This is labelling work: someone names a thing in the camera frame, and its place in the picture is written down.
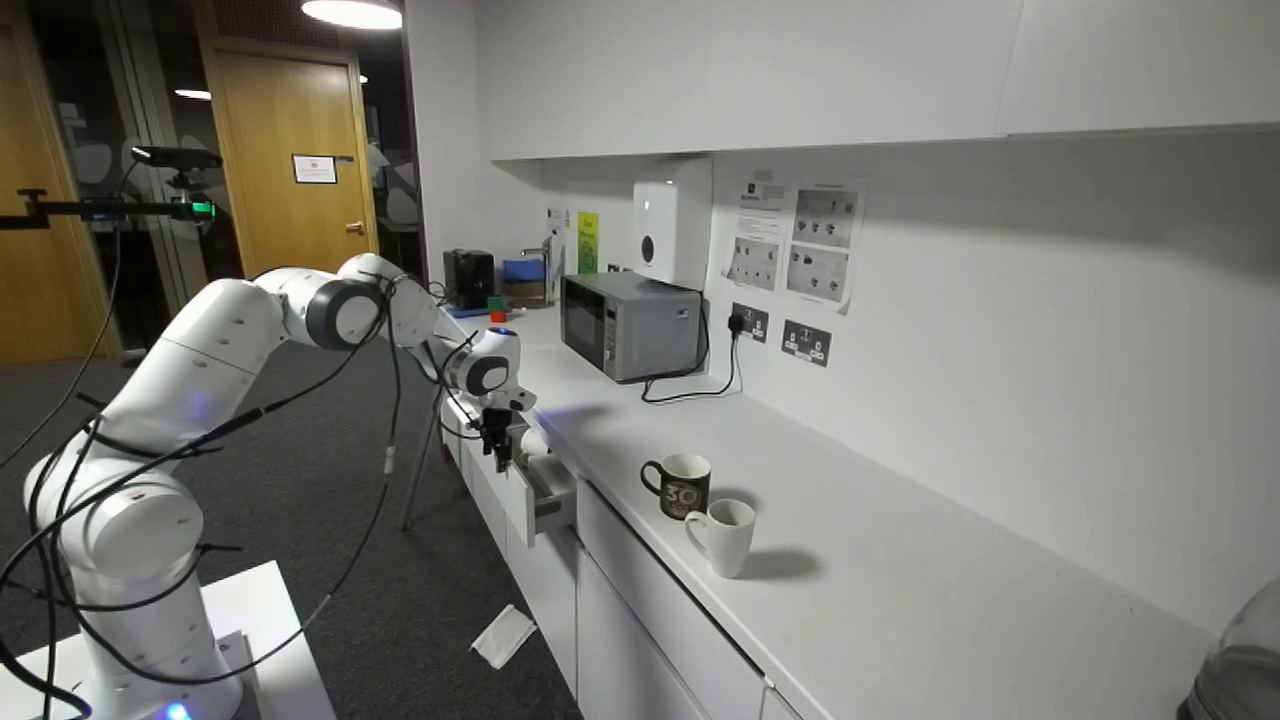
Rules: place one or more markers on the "black printed mug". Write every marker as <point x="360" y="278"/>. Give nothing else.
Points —
<point x="680" y="489"/>

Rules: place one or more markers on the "white robot base platform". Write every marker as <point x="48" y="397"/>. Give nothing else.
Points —
<point x="272" y="652"/>

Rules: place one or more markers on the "round ceiling lamp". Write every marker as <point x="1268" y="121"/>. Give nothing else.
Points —
<point x="352" y="13"/>

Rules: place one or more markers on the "white upper wall cabinets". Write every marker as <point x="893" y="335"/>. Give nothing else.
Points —
<point x="744" y="73"/>

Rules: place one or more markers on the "blue box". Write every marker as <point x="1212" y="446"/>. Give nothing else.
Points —
<point x="524" y="278"/>

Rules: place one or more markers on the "wooden door with sign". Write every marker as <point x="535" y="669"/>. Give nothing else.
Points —
<point x="285" y="101"/>

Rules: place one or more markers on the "white lower cabinet unit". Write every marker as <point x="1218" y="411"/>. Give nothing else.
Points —
<point x="627" y="615"/>

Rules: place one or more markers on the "green wall sign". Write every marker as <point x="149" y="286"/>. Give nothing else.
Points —
<point x="589" y="247"/>

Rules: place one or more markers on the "double wall socket with plug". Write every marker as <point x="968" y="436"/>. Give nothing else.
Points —
<point x="749" y="321"/>

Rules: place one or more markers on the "white paper towel dispenser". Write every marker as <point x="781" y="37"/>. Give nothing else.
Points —
<point x="654" y="235"/>

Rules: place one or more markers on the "silver microwave oven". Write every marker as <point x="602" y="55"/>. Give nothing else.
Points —
<point x="635" y="328"/>

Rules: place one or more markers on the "white paper sheet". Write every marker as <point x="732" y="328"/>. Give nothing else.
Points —
<point x="503" y="639"/>

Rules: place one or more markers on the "black countertop appliance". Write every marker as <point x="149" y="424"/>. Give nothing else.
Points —
<point x="471" y="282"/>

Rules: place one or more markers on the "small red cup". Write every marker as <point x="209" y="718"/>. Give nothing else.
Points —
<point x="499" y="315"/>

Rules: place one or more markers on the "small ceiling light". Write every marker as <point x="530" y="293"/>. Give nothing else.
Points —
<point x="192" y="92"/>

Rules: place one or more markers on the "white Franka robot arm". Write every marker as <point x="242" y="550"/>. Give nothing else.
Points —
<point x="201" y="362"/>

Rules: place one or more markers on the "plain white mug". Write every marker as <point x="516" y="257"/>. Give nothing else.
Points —
<point x="726" y="539"/>

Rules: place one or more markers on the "white door sign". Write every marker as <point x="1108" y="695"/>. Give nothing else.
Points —
<point x="317" y="169"/>

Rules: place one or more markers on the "empty double wall socket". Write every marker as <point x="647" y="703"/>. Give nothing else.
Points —
<point x="805" y="342"/>

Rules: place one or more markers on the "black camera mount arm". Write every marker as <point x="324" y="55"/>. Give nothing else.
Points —
<point x="94" y="210"/>

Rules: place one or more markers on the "black stereo camera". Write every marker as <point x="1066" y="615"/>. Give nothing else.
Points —
<point x="179" y="157"/>

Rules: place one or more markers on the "plain wooden door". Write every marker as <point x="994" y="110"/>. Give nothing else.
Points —
<point x="44" y="286"/>

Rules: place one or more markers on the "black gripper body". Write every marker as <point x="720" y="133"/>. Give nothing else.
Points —
<point x="503" y="424"/>

